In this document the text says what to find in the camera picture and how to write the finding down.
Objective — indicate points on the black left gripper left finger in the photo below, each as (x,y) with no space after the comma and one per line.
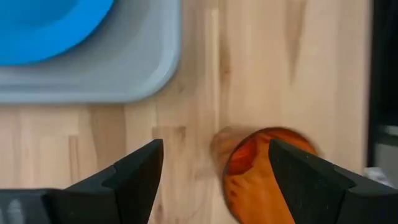
(130,186)

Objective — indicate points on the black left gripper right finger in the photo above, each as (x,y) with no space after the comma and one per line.
(311,189)

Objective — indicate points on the blue plate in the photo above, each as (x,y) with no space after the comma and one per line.
(46,28)

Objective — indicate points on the grey plastic tray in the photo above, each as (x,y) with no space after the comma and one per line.
(140,62)

